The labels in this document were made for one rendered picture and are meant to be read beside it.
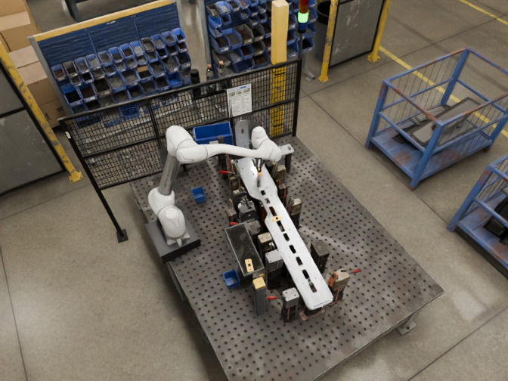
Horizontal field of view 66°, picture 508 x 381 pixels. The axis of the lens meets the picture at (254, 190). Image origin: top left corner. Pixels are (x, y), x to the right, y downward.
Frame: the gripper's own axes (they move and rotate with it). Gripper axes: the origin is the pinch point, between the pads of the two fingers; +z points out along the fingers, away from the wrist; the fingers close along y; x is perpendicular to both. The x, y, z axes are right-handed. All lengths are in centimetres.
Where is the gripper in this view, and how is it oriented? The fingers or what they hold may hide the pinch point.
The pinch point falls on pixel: (258, 168)
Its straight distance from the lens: 312.3
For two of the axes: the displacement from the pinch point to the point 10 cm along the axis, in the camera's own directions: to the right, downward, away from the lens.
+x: -3.7, -7.2, 5.9
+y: 9.3, -3.0, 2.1
